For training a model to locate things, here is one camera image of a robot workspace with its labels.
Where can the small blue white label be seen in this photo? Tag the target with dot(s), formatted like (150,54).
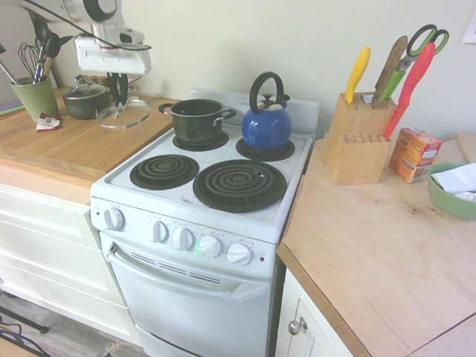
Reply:
(367,99)

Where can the white oven dial knob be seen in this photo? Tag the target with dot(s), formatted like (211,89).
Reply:
(113,219)

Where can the thick wooden butcher block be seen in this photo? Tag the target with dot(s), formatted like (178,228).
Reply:
(56,145)

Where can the brown lidded spice jar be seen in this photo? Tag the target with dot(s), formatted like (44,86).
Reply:
(90,79)
(102,79)

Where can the white paper in bowl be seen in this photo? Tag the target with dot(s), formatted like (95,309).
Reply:
(455,178)

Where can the small coil burner under kettle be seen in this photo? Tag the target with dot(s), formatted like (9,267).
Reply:
(286,150)

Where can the clear glass spice jar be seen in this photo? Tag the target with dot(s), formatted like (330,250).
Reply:
(132,93)

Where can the black tripod legs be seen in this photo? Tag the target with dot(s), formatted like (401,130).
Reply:
(22,321)

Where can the white electric stove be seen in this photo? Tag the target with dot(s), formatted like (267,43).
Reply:
(186,297)

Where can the orange baking soda box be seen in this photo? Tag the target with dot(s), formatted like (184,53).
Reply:
(414,154)

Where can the purple green flat mats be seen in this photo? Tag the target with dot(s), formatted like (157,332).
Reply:
(11,111)

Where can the light wooden cutting board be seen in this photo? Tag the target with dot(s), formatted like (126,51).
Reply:
(468,147)

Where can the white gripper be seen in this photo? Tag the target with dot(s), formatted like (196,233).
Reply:
(111,59)

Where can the white wall paper sheet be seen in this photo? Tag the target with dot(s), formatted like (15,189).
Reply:
(470,29)

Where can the red knife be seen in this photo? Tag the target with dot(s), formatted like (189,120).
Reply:
(413,82)

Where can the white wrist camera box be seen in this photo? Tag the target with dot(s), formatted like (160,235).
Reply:
(128,37)

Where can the white drawer cabinet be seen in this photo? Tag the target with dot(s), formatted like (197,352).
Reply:
(48,253)

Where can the green ribbed utensil holder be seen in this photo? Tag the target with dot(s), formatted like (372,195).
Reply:
(35,100)

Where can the black plastic spatula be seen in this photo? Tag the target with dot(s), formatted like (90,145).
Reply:
(54,46)

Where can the red white snack packet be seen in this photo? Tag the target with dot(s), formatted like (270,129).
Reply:
(48,122)

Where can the white burner knob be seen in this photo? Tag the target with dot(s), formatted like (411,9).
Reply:
(160,231)
(210,246)
(183,238)
(239,254)

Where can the wooden knife block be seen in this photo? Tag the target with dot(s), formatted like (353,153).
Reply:
(357,148)

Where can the large bare coil burner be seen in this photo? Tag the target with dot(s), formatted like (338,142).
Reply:
(240,186)

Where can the silver round cabinet knob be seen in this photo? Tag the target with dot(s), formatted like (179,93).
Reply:
(297,325)

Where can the small coil burner under pot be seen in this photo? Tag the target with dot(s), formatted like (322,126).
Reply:
(219,143)

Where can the white cabinet with knob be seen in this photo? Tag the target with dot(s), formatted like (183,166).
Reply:
(308,334)

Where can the small bare coil burner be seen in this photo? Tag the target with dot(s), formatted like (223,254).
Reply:
(163,172)

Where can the black plastic spoon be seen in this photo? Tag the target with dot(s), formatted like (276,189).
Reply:
(42,35)

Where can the round glass pot lid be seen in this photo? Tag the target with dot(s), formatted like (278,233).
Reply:
(130,115)

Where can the green ceramic bowl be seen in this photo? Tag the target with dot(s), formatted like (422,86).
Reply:
(446,206)

